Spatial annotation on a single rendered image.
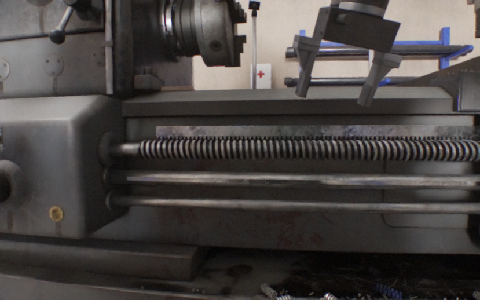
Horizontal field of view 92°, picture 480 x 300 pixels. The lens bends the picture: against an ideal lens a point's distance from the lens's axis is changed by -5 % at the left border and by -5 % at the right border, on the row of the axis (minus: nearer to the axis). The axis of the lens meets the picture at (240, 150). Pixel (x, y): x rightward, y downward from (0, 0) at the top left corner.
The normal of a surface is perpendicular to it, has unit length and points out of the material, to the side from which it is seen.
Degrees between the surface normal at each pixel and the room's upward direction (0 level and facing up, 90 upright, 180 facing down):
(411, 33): 90
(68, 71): 90
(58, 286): 90
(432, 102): 90
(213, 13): 98
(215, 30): 118
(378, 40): 113
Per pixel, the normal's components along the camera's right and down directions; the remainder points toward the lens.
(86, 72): -0.11, 0.07
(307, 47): 0.09, 0.47
